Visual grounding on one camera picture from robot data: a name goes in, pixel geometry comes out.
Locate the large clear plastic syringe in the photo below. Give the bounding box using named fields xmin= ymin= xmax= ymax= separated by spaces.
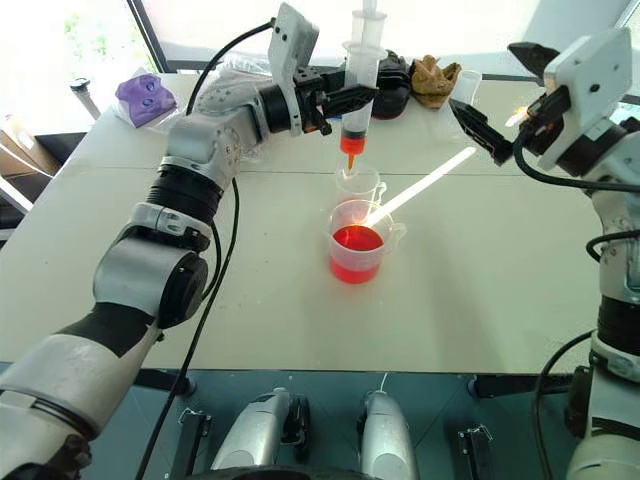
xmin=339 ymin=0 xmax=389 ymax=174

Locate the silver right robot leg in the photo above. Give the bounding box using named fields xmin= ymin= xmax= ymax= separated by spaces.
xmin=356 ymin=388 xmax=419 ymax=480

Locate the measuring cup with red liquid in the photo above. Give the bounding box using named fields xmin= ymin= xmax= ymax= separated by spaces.
xmin=327 ymin=198 xmax=407 ymax=287

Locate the small clear plastic cup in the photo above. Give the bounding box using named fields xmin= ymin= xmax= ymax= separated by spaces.
xmin=452 ymin=69 xmax=483 ymax=108

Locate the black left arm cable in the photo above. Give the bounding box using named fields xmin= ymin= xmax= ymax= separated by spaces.
xmin=137 ymin=18 xmax=279 ymax=480

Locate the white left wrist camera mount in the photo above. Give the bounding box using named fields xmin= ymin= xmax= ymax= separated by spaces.
xmin=267 ymin=2 xmax=321 ymax=90

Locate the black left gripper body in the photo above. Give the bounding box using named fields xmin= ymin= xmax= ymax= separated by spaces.
xmin=292 ymin=67 xmax=334 ymax=137

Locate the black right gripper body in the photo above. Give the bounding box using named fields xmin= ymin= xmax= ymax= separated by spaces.
xmin=511 ymin=82 xmax=572 ymax=157

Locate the black metal table bracket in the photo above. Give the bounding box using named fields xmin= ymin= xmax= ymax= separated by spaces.
xmin=175 ymin=407 xmax=212 ymax=477
xmin=457 ymin=423 xmax=495 ymax=480

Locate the purple moulded object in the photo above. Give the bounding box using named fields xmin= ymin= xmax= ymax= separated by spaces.
xmin=114 ymin=73 xmax=179 ymax=126

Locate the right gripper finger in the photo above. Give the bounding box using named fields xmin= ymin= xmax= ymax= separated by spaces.
xmin=448 ymin=97 xmax=513 ymax=167
xmin=506 ymin=41 xmax=562 ymax=82

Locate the brown moulded object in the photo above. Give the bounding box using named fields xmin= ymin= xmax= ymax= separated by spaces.
xmin=409 ymin=53 xmax=462 ymax=109

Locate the silver robot leg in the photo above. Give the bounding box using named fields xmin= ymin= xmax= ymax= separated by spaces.
xmin=209 ymin=387 xmax=311 ymax=474
xmin=356 ymin=388 xmax=419 ymax=480

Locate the silver left robot leg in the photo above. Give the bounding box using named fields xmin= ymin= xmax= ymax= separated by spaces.
xmin=209 ymin=387 xmax=311 ymax=474

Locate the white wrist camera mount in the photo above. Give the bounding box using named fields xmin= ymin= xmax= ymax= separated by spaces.
xmin=537 ymin=27 xmax=634 ymax=169
xmin=267 ymin=2 xmax=321 ymax=90

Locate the brown cardboard box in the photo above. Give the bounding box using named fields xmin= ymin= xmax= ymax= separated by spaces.
xmin=0 ymin=114 xmax=39 ymax=177

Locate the empty clear measuring cup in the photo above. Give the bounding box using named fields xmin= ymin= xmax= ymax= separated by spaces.
xmin=333 ymin=165 xmax=389 ymax=207

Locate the clear plastic bag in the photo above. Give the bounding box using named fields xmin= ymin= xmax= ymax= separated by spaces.
xmin=197 ymin=52 xmax=274 ymax=101

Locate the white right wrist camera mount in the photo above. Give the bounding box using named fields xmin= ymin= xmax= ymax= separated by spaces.
xmin=537 ymin=27 xmax=634 ymax=169

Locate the grey cylinder with black cap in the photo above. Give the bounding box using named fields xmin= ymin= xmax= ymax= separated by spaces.
xmin=69 ymin=76 xmax=102 ymax=121

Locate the black bundled object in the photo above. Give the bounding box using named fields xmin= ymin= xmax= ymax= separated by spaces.
xmin=372 ymin=48 xmax=414 ymax=120

